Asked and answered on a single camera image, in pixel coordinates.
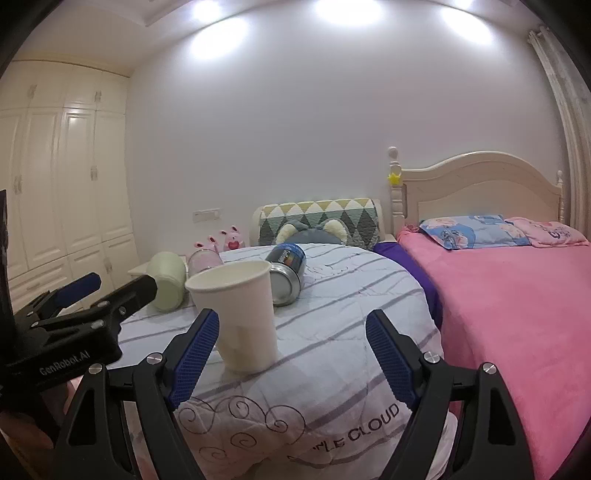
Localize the purple bed sheet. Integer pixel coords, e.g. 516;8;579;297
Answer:
373;240;444;324

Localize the blue printed metal tumbler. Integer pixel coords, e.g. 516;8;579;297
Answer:
265;242;308;308

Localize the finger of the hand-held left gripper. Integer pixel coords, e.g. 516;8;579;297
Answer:
34;274;158;334
14;272;102;324

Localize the pale green cup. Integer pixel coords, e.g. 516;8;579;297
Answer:
148;251;188;312

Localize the pale patterned curtain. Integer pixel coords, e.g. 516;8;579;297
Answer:
527;28;591;232

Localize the cream wooden bed headboard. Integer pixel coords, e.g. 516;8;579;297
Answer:
387;146;566;232

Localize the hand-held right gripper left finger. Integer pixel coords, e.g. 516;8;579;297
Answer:
54;308;221;480

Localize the blue printed pillow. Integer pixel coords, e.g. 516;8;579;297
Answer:
419;213;532;250

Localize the triangle patterned quilted cushion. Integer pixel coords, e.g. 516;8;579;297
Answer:
257;198;382;250

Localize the grey plush toy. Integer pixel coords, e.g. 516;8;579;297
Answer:
276;219;354;245

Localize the white bedside table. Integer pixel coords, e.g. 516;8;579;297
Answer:
127;261;160;280

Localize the white paper cup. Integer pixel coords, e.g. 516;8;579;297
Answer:
185;260;279;374

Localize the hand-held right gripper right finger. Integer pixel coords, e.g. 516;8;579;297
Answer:
365;308;539;480

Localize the pink printed pillow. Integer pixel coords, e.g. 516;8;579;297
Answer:
503;217;591;247

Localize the white striped quilt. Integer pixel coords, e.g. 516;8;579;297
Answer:
108;244;451;480

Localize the clear pink cup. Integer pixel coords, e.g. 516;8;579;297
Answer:
187;248;225;279

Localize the cream panelled wardrobe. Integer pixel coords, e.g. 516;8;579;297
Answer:
0;60;139;315

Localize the pink fleece blanket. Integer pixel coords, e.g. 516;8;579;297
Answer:
397;226;591;480

